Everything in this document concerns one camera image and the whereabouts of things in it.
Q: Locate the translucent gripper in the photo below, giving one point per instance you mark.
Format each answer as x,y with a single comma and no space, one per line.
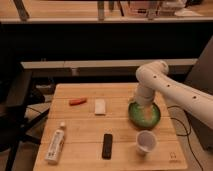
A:
146,112

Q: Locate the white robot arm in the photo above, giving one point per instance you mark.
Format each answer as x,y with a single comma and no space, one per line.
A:
153,77

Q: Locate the green bowl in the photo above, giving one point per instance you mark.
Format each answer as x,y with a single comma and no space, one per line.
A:
137,119

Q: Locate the clear plastic cup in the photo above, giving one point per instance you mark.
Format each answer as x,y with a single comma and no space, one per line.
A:
145,142

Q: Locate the white sponge block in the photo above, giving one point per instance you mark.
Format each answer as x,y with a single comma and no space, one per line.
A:
100,107

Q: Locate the black remote control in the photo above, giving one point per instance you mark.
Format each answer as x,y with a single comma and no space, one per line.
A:
107,146

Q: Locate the wooden table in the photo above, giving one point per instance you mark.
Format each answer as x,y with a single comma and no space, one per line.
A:
82,150

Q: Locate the white plastic bottle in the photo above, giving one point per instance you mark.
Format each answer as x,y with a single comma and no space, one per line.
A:
56,145

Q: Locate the black chair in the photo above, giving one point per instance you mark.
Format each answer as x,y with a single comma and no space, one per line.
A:
17,92

